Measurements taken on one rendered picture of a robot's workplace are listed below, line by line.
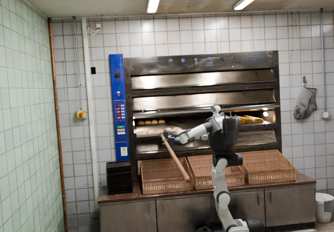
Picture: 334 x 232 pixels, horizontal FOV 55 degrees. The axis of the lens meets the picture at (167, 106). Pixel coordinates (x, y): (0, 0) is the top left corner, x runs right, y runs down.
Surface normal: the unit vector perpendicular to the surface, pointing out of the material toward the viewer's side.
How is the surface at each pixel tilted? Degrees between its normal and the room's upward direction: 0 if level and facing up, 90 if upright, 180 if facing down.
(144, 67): 91
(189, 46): 90
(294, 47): 90
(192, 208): 90
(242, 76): 70
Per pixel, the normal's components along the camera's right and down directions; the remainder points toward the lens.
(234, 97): 0.08, -0.29
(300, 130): 0.11, 0.06
